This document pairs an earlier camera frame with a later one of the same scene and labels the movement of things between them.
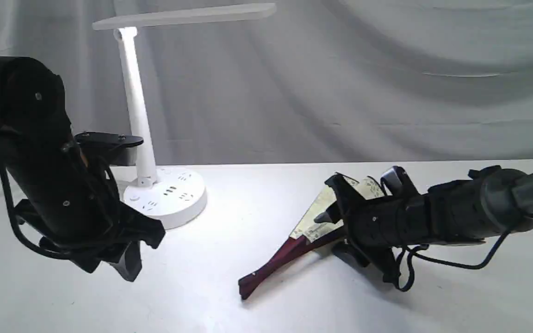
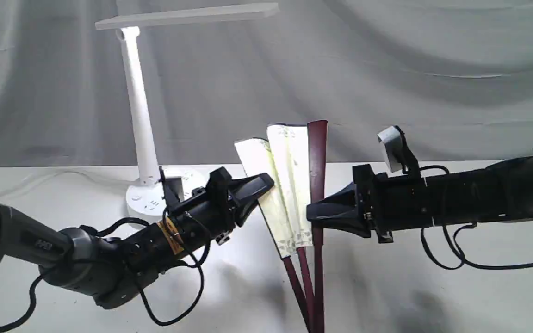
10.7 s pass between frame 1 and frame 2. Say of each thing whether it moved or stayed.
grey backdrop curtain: stayed
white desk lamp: stayed
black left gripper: moved
